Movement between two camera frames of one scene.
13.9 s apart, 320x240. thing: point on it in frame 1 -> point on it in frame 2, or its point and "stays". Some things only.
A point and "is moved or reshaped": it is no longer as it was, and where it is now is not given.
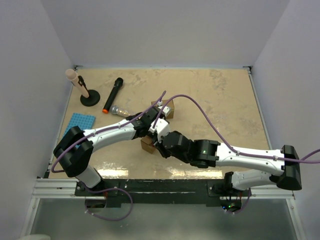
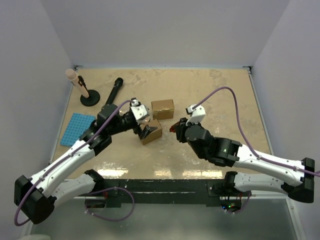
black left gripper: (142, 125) -> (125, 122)
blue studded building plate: (84, 122) stays
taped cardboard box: (170, 103) stays
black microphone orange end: (118, 83) stays
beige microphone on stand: (72, 75) stays
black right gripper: (159, 146) -> (181, 129)
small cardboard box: (147, 145) is moved or reshaped
